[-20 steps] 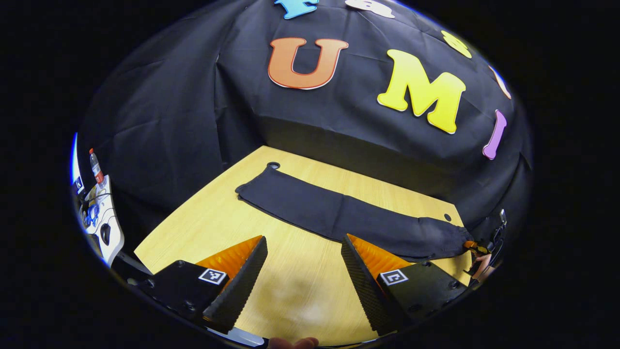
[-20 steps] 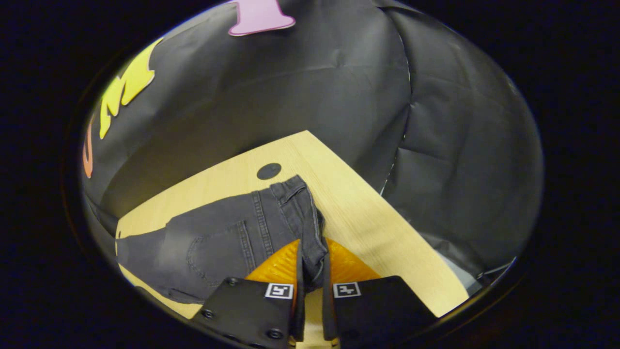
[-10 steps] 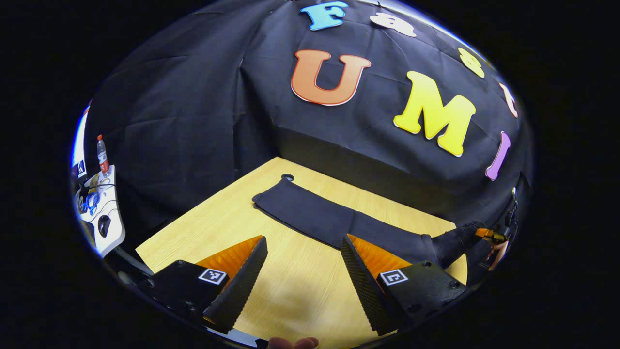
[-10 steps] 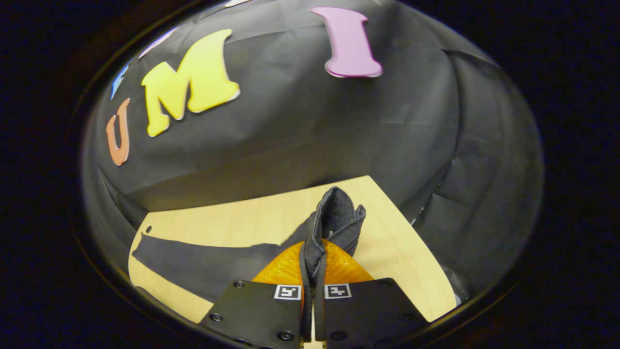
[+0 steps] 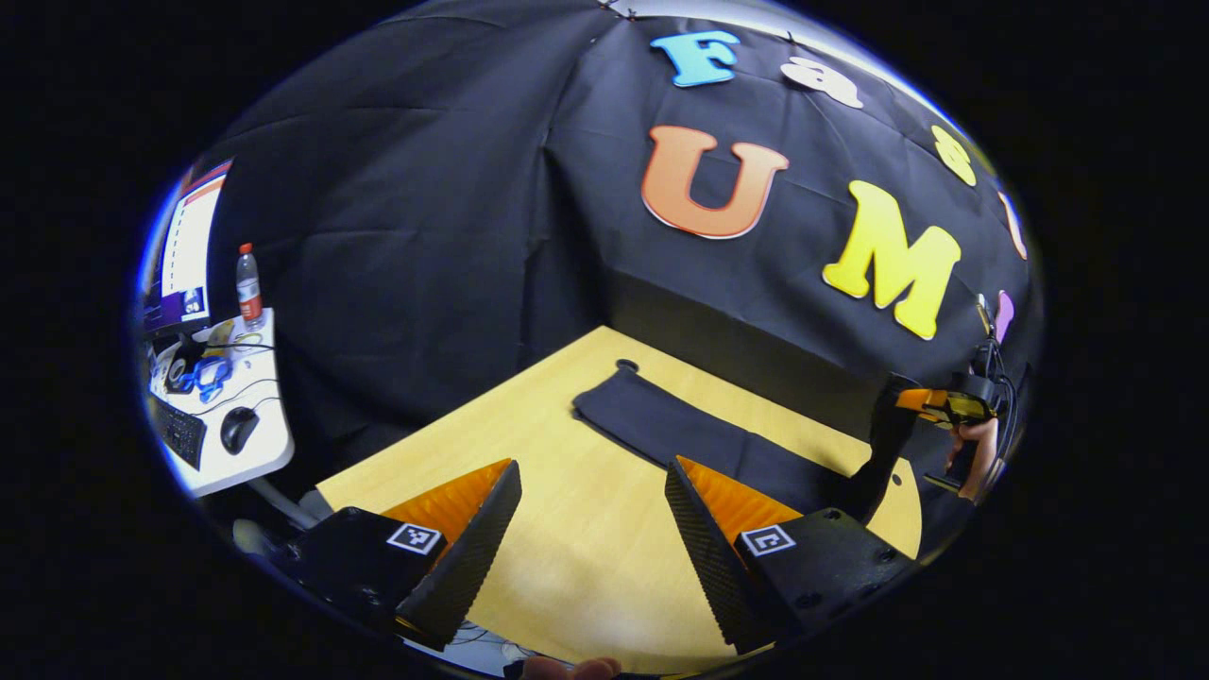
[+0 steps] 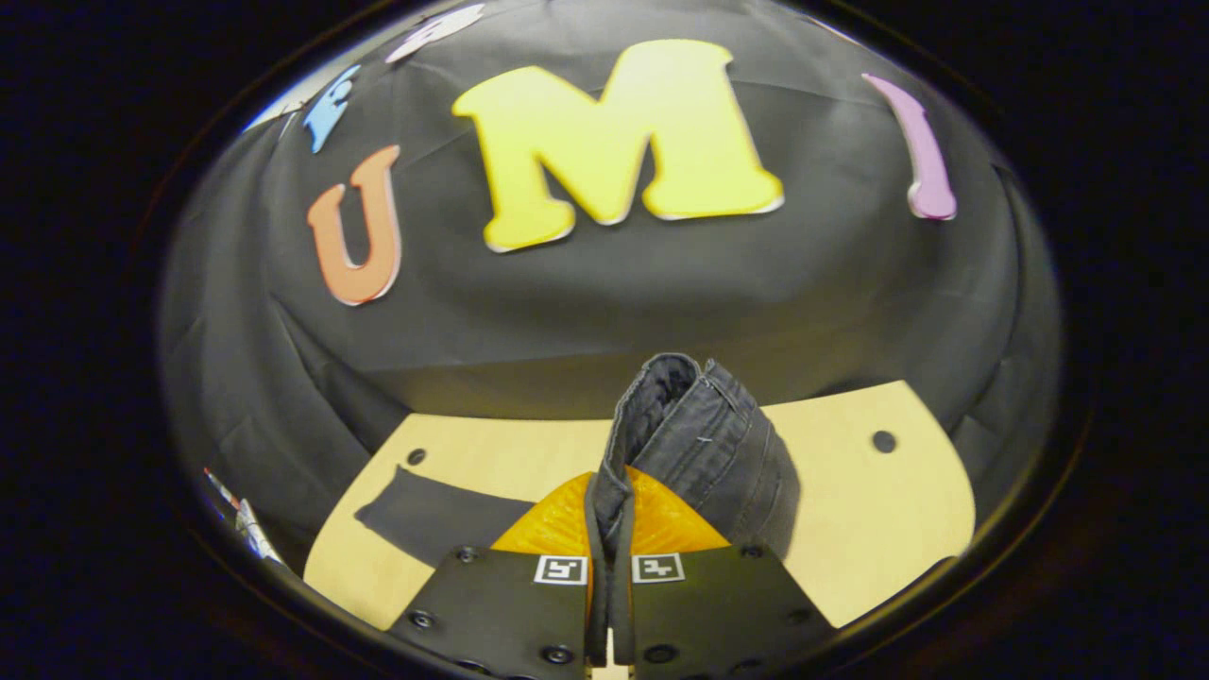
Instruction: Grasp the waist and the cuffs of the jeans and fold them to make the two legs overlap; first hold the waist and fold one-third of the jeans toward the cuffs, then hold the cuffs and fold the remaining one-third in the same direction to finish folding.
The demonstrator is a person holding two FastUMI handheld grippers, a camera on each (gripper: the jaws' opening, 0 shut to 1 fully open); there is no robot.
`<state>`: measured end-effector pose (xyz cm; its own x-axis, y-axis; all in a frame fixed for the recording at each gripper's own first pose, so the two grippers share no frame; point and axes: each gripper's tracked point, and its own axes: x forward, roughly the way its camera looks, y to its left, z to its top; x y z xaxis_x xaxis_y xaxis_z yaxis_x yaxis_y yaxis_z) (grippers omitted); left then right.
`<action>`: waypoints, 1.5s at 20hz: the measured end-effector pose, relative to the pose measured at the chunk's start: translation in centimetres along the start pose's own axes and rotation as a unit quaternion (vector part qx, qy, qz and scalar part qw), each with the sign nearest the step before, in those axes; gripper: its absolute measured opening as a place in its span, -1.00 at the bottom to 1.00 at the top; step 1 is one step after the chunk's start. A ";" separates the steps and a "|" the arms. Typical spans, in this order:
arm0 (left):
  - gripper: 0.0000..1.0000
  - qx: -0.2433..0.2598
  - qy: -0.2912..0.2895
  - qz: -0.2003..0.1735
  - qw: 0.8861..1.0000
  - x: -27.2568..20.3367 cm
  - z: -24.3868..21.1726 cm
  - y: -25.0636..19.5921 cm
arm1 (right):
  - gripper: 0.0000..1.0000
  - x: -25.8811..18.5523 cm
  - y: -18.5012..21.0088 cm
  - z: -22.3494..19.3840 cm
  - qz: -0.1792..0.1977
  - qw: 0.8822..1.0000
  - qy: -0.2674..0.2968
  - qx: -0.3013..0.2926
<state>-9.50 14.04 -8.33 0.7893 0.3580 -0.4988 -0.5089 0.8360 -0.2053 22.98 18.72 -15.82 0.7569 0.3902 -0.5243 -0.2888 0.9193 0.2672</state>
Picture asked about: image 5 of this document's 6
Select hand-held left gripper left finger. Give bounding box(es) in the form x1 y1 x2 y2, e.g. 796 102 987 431
269 459 523 653

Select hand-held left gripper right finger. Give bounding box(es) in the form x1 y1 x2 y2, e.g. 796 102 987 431
664 455 917 650

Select dark blue jeans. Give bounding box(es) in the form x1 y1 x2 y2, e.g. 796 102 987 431
572 366 922 525

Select white desk leg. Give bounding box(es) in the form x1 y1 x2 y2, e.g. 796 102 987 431
246 475 324 532

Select white desk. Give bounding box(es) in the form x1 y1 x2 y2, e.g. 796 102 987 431
146 307 296 499

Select black computer mouse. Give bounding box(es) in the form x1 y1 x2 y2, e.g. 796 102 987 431
219 406 262 457

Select blue plastic object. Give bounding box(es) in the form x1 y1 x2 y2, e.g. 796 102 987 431
192 356 233 404

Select black keyboard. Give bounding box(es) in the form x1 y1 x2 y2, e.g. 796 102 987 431
151 395 208 471

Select black backdrop cloth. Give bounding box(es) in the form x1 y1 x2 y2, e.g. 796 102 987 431
189 0 1040 473

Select clear plastic water bottle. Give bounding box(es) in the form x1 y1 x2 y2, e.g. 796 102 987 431
235 243 266 332

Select computer monitor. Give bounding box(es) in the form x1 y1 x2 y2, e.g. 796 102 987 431
140 159 235 338

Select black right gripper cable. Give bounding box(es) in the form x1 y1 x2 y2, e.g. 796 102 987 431
973 293 1021 464

